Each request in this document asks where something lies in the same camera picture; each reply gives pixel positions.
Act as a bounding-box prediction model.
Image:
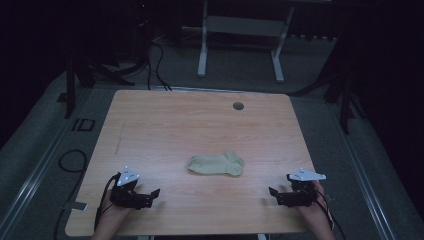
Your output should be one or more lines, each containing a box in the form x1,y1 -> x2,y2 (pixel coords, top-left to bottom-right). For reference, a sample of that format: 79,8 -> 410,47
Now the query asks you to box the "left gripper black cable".
94,171 -> 122,232

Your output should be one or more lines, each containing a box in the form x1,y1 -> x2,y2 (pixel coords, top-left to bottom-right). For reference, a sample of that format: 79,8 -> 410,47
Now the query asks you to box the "person's left hand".
96,191 -> 136,231

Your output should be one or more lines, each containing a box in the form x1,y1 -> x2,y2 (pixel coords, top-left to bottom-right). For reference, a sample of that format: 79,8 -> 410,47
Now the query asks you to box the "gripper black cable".
94,171 -> 122,232
311,184 -> 348,240

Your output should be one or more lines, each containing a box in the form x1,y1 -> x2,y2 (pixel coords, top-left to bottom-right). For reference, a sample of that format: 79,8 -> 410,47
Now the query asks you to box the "black metal stand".
289,33 -> 368,135
57,49 -> 137,120

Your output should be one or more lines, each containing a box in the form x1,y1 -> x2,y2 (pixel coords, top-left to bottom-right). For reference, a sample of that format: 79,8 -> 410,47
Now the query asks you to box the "grey metal floor rail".
0,87 -> 98,240
328,103 -> 399,240

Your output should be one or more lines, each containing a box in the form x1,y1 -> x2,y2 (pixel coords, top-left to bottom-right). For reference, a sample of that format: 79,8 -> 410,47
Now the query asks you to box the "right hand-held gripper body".
276,167 -> 327,208

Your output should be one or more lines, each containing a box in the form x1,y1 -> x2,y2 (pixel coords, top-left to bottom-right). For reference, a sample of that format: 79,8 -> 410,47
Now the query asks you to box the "person's right hand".
294,181 -> 333,229

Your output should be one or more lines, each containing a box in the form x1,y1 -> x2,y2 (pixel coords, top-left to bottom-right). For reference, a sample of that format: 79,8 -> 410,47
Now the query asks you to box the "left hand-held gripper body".
109,165 -> 154,210

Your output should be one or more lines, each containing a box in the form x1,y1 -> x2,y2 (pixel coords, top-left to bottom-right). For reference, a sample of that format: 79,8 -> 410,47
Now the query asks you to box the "black floor cables bundle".
145,41 -> 173,92

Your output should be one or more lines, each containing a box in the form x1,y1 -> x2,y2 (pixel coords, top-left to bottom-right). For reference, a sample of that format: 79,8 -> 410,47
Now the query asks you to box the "grey tape strip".
62,201 -> 89,212

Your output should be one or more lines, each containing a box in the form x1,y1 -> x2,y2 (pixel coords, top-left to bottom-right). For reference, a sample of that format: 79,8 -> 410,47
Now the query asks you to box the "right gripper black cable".
311,184 -> 348,240

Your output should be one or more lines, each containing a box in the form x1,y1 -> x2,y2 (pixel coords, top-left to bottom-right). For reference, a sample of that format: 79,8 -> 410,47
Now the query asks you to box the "white metal desk frame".
181,0 -> 296,84

